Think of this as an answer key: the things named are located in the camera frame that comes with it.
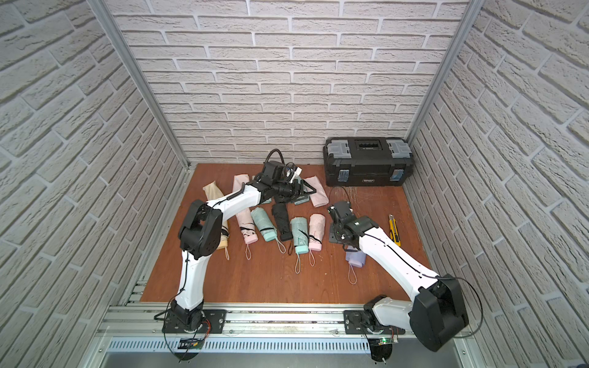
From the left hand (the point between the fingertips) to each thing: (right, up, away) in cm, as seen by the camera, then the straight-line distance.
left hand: (317, 192), depth 88 cm
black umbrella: (-16, -11, +9) cm, 21 cm away
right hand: (+9, -16, -5) cm, 19 cm away
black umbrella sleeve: (-7, -3, -1) cm, 8 cm away
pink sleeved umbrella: (+2, -3, +15) cm, 16 cm away
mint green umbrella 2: (-7, -15, +4) cm, 17 cm away
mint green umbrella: (-21, -14, +5) cm, 26 cm away
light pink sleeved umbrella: (-38, +5, +21) cm, 43 cm away
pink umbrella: (0, -16, +4) cm, 17 cm away
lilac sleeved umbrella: (+15, -25, -1) cm, 30 cm away
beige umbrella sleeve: (-48, 0, +15) cm, 50 cm away
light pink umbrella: (-28, -16, +4) cm, 33 cm away
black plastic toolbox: (+23, +13, +10) cm, 28 cm away
